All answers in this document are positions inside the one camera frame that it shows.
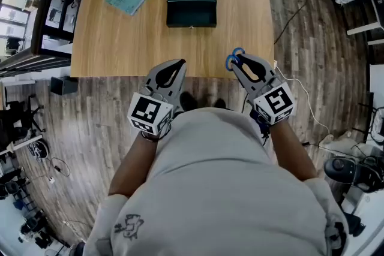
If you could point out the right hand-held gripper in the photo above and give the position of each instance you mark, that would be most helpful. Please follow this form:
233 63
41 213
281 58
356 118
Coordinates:
276 102

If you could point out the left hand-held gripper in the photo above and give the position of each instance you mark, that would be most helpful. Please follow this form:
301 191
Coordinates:
150 112

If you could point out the person's right forearm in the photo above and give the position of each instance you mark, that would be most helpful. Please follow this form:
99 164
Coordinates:
292 150

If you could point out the person's left forearm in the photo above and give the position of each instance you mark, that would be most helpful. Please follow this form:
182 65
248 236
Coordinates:
132 165

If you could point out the person's black left shoe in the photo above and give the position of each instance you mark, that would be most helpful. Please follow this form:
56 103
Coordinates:
188 102

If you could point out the person's black shoe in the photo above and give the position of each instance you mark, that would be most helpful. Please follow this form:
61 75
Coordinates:
188 102
220 103

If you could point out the person's black right shoe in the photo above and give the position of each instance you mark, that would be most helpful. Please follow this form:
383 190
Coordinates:
220 103

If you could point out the black wrist band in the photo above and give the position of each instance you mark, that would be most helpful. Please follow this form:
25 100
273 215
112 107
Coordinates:
150 138

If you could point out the black waste bin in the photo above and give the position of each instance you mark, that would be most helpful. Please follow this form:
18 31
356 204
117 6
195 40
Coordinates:
63 86

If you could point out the person's grey shirt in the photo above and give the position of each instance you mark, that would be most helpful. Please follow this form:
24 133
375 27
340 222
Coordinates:
216 183

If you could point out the black round device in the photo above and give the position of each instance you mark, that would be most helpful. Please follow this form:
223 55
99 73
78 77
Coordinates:
342 169

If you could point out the black metal railing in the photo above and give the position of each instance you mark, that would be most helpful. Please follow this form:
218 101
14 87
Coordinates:
48 9

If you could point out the black patterned round object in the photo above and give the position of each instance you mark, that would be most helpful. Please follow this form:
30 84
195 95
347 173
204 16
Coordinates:
38 149

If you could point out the black office chair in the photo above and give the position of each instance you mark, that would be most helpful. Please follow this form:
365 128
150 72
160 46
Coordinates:
15 123

